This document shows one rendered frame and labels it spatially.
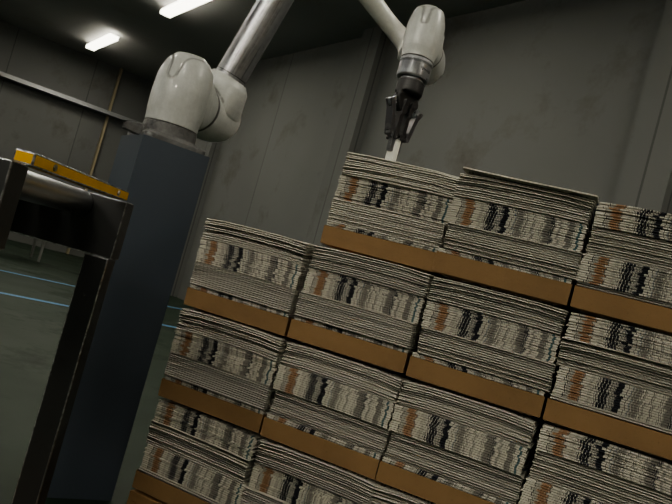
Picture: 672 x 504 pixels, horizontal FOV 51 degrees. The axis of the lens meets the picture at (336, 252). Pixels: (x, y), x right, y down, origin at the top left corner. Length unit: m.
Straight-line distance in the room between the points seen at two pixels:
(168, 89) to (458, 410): 1.17
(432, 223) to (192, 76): 0.84
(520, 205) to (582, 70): 3.53
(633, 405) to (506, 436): 0.25
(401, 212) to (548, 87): 3.58
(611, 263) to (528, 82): 3.85
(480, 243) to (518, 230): 0.08
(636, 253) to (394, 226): 0.51
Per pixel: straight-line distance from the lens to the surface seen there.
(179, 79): 2.06
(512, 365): 1.49
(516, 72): 5.39
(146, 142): 1.99
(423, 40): 1.96
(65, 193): 1.37
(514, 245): 1.51
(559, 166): 4.81
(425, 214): 1.61
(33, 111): 11.92
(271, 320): 1.65
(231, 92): 2.23
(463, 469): 1.53
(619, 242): 1.50
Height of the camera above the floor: 0.76
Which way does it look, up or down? 2 degrees up
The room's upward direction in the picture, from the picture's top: 16 degrees clockwise
